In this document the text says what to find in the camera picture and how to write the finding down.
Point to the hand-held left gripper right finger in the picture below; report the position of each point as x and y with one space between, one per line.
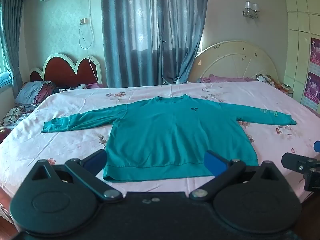
215 163

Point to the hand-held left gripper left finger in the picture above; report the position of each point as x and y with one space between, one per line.
96 159

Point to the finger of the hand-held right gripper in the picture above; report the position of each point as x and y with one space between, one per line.
292 161
317 146

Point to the teal long-sleeve sweatshirt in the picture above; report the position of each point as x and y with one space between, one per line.
170 135

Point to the pink floral bedsheet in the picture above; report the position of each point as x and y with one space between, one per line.
75 110

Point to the small patterned cushion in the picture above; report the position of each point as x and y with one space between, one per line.
265 80

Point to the pink folded blanket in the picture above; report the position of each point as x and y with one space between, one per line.
225 79

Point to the white pump bottle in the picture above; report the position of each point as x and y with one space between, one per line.
178 81

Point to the red heart-shaped headboard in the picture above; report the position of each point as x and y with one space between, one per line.
62 72

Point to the cream wardrobe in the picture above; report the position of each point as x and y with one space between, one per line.
297 55

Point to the lattice-patterned pillow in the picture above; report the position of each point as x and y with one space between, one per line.
11 115

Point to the cream round headboard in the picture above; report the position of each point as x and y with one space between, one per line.
232 62

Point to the teal window curtain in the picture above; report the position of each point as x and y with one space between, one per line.
10 30

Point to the purple wall poster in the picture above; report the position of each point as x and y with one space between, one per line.
315 52
312 90

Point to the white wall socket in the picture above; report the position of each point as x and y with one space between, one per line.
83 21

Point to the twin-shade wall lamp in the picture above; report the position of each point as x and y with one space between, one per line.
251 8

